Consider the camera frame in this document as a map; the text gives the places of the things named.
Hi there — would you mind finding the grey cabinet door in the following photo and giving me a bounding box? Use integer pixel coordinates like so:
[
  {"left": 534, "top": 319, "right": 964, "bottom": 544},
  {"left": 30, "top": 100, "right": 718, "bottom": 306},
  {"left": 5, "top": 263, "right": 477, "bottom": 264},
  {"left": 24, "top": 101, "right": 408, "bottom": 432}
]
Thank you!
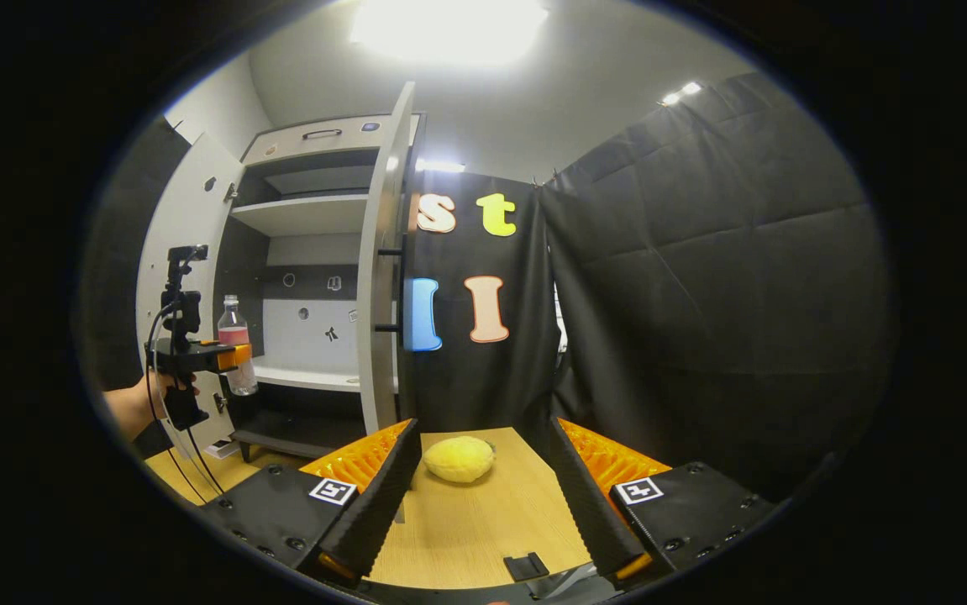
[
  {"left": 355, "top": 82, "right": 418, "bottom": 436},
  {"left": 137, "top": 132, "right": 247, "bottom": 461}
]

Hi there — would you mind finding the black cable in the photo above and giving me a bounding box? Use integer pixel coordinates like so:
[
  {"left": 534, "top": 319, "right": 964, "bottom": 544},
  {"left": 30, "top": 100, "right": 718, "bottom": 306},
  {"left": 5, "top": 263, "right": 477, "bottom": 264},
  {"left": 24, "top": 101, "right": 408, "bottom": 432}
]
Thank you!
[{"left": 145, "top": 302, "right": 225, "bottom": 503}]

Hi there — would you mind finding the clear plastic bottle pink label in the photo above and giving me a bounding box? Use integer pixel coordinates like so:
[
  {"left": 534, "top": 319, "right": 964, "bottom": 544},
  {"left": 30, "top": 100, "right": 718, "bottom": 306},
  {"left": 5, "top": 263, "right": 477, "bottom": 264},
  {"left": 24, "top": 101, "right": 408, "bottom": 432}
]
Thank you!
[{"left": 217, "top": 294, "right": 259, "bottom": 397}]

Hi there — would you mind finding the black backdrop cloth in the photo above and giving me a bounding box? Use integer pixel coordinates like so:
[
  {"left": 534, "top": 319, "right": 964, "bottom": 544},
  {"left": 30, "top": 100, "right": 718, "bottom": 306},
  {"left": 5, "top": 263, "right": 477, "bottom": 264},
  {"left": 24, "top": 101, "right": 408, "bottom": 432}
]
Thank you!
[{"left": 78, "top": 71, "right": 891, "bottom": 505}]

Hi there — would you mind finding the grey white cabinet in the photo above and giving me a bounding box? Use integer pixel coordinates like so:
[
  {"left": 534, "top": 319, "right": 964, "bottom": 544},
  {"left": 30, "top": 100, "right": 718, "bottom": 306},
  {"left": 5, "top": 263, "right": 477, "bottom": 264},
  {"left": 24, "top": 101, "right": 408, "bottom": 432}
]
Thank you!
[{"left": 213, "top": 113, "right": 427, "bottom": 463}]

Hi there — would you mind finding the grey cabinet drawer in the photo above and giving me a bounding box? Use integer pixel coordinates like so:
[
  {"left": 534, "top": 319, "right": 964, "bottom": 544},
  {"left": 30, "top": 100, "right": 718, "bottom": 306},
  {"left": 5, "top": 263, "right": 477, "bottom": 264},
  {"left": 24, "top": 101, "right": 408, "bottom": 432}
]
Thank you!
[{"left": 241, "top": 115, "right": 387, "bottom": 166}]

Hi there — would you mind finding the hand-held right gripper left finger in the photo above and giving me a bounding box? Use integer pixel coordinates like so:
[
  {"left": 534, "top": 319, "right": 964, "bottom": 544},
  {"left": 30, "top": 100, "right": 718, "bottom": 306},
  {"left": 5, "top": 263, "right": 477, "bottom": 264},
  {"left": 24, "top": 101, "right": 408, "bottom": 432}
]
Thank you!
[{"left": 200, "top": 418, "right": 423, "bottom": 587}]

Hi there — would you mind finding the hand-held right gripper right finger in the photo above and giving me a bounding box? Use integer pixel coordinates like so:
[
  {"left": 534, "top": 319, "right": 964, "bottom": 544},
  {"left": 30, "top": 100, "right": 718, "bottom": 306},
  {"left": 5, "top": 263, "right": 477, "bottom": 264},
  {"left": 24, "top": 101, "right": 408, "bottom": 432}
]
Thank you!
[{"left": 549, "top": 416, "right": 778, "bottom": 589}]

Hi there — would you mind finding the yellow plush toy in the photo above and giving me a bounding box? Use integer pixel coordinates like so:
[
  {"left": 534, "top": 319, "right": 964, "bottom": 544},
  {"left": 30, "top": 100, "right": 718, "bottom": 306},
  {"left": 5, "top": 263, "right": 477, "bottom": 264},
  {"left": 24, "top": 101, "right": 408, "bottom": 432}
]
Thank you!
[{"left": 423, "top": 435, "right": 497, "bottom": 484}]

